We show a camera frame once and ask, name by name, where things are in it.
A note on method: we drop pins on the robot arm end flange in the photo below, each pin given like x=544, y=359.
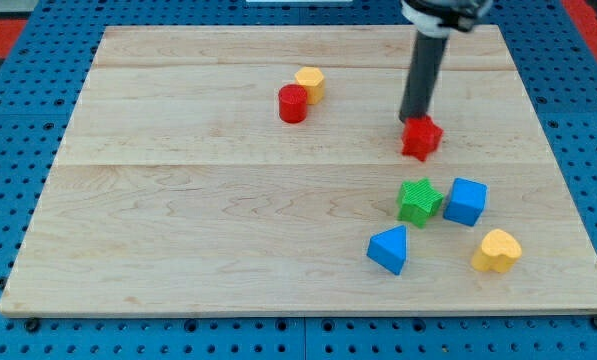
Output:
x=438, y=18

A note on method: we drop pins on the yellow hexagon block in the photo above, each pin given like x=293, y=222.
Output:
x=313, y=81

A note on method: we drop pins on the red cylinder block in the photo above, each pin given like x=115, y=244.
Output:
x=292, y=100

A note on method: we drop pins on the wooden board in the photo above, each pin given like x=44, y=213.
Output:
x=178, y=192

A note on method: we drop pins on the blue triangle block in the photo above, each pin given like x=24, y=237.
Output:
x=389, y=249

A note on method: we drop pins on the green star block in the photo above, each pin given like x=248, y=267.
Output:
x=418, y=201

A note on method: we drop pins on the red star block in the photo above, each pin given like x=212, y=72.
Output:
x=420, y=137

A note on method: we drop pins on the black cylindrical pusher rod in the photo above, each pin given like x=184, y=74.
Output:
x=425, y=64

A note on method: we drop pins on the blue cube block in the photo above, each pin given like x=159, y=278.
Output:
x=466, y=202

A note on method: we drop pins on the yellow heart block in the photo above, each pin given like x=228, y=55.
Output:
x=498, y=252

